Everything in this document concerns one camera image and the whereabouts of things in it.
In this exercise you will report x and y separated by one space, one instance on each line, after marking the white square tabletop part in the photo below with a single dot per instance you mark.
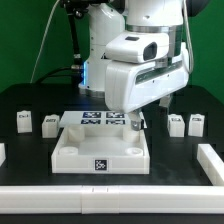
101 149

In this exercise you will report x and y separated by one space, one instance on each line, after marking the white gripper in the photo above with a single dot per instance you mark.
129 87

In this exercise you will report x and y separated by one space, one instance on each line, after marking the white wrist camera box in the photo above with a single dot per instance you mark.
132 47

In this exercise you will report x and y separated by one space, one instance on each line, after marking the white front fence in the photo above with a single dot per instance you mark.
111 199

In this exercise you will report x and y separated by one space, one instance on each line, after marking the white left fence piece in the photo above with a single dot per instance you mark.
2 153

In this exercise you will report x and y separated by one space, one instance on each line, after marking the white sheet with markers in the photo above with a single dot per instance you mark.
94 117

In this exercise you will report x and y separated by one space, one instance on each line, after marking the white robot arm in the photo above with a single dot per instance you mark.
166 20

